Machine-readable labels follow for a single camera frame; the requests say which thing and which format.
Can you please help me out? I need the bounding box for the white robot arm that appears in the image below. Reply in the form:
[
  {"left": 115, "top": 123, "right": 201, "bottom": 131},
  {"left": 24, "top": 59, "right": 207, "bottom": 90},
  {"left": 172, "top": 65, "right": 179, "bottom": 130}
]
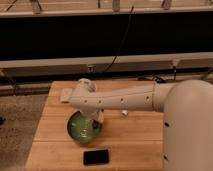
[{"left": 69, "top": 79, "right": 213, "bottom": 171}]

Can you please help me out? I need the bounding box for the green ceramic bowl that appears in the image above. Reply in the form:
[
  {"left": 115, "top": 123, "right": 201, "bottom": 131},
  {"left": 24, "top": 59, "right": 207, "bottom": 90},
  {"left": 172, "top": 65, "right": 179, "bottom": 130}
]
[{"left": 67, "top": 111, "right": 102, "bottom": 144}]

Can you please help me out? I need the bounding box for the white rectangular block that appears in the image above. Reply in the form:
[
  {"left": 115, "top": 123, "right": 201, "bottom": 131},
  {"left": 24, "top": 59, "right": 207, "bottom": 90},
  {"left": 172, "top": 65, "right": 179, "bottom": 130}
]
[{"left": 60, "top": 88, "right": 73, "bottom": 103}]

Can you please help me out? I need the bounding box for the black smartphone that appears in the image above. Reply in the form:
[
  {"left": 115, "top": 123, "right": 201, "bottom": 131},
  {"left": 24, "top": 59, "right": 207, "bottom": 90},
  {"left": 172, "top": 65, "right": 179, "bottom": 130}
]
[{"left": 83, "top": 149, "right": 109, "bottom": 165}]

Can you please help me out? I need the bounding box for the wooden table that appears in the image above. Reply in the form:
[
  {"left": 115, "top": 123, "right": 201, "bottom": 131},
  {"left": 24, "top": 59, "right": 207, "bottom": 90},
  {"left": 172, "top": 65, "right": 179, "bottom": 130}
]
[{"left": 25, "top": 81, "right": 162, "bottom": 171}]

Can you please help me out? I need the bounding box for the black cable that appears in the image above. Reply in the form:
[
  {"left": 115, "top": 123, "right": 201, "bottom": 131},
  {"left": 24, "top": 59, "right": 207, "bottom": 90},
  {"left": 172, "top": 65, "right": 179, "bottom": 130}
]
[{"left": 99, "top": 4, "right": 135, "bottom": 75}]

